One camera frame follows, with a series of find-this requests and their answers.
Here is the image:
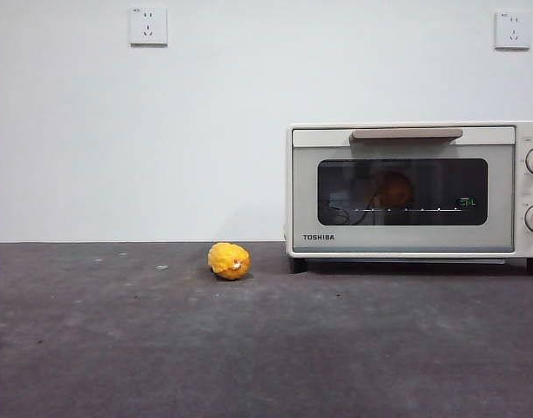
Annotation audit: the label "glass oven door with handle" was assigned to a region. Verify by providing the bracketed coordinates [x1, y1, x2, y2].
[291, 125, 516, 253]

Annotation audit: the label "brown potato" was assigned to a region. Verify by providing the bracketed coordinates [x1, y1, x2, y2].
[374, 171, 415, 206]

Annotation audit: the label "cream Toshiba toaster oven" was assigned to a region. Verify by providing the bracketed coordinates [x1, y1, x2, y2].
[286, 122, 533, 275]

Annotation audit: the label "yellow bumpy toy fruit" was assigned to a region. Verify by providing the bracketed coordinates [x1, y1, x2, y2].
[207, 241, 252, 281]

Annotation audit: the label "metal wire oven rack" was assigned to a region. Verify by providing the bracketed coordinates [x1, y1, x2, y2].
[353, 206, 463, 214]

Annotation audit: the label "white wall socket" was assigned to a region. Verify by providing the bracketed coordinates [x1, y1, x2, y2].
[494, 11, 531, 51]
[129, 5, 169, 47]

